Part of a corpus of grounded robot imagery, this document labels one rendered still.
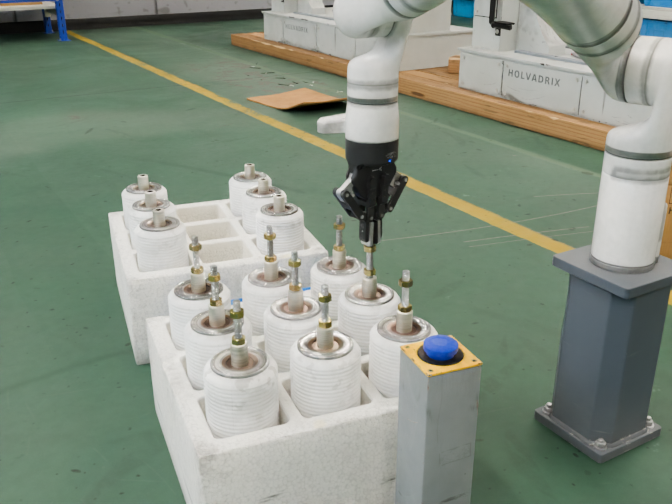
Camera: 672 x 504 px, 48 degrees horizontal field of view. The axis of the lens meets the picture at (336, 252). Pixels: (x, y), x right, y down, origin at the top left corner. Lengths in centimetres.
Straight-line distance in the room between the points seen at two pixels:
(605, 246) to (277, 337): 50
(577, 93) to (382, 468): 236
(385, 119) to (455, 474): 47
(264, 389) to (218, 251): 65
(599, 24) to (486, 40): 279
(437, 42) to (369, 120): 329
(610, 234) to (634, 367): 21
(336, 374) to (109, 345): 71
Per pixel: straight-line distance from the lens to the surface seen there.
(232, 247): 159
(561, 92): 328
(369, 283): 115
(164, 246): 145
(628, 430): 133
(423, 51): 426
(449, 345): 88
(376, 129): 104
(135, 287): 144
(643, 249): 119
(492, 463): 125
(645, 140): 113
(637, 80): 112
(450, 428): 91
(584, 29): 90
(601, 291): 119
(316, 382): 101
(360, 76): 103
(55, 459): 132
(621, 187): 115
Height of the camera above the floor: 76
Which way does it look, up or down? 23 degrees down
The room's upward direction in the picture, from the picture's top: straight up
